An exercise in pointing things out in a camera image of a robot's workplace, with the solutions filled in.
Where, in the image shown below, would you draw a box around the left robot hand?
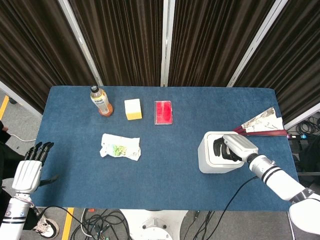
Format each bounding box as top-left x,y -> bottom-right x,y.
11,141 -> 60,195

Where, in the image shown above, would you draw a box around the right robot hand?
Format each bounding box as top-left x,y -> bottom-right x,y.
212,134 -> 259,163

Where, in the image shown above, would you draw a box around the white square container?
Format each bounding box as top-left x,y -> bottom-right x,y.
197,130 -> 245,174

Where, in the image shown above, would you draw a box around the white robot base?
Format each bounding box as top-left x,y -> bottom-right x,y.
118,209 -> 189,240

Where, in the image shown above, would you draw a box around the folding paper fan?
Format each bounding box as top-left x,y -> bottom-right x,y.
232,106 -> 288,138

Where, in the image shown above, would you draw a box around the white sneaker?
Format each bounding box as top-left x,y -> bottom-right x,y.
32,216 -> 60,240

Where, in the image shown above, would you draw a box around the red transparent plastic case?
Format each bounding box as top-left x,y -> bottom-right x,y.
153,100 -> 174,126

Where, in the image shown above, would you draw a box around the blue table cloth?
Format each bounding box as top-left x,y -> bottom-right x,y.
29,85 -> 300,212

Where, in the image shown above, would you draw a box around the crumpled white snack bag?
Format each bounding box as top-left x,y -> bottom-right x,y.
99,133 -> 142,162

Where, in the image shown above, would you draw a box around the amber drink bottle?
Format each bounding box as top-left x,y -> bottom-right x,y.
89,85 -> 114,117

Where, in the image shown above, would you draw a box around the white and yellow box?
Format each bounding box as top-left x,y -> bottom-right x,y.
124,98 -> 144,121

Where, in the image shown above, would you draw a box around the brown curtain partition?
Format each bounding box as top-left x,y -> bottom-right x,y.
0,0 -> 320,125

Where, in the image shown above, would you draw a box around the white floor cable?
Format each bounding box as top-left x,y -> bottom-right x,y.
11,134 -> 37,143

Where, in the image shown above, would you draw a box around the coiled black cables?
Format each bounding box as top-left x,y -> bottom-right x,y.
294,115 -> 320,137

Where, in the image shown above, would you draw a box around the black cable bundle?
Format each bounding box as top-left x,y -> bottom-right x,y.
71,208 -> 131,240

